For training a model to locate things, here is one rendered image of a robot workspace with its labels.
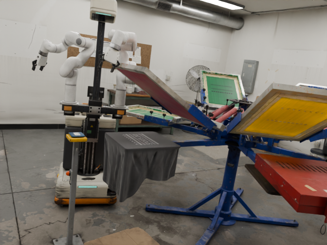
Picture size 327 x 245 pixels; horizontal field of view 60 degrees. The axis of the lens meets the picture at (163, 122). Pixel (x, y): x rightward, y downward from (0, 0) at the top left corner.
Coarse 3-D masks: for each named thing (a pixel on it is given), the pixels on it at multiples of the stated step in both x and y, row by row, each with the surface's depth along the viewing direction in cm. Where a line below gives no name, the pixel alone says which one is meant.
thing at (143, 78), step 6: (132, 72) 210; (138, 78) 217; (144, 78) 204; (150, 84) 210; (156, 90) 219; (162, 90) 205; (162, 96) 226; (168, 96) 211; (168, 102) 233; (174, 102) 218; (180, 108) 228; (186, 114) 234; (192, 120) 243
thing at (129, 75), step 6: (126, 72) 225; (132, 78) 232; (138, 84) 241; (144, 84) 225; (150, 90) 234; (156, 96) 242; (162, 102) 252; (168, 108) 263; (174, 108) 244; (180, 114) 253
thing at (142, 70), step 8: (120, 64) 221; (128, 64) 210; (136, 72) 202; (144, 72) 187; (152, 72) 190; (152, 80) 194; (160, 80) 195; (168, 88) 200; (176, 96) 205; (160, 104) 268; (184, 104) 210
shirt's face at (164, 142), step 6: (108, 132) 239; (114, 132) 242; (120, 132) 244; (126, 132) 247; (132, 132) 250; (138, 132) 252; (144, 132) 255; (150, 132) 258; (114, 138) 225; (120, 138) 227; (126, 138) 229; (150, 138) 238; (156, 138) 241; (162, 138) 243; (126, 144) 212; (132, 144) 214; (150, 144) 220; (156, 144) 223; (162, 144) 225; (168, 144) 227; (174, 144) 229
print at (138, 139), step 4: (124, 136) 234; (128, 136) 235; (132, 136) 237; (136, 136) 239; (140, 136) 240; (144, 136) 242; (132, 140) 224; (136, 140) 226; (140, 140) 227; (144, 140) 229; (148, 140) 230; (152, 140) 232; (136, 144) 216; (140, 144) 217; (144, 144) 218
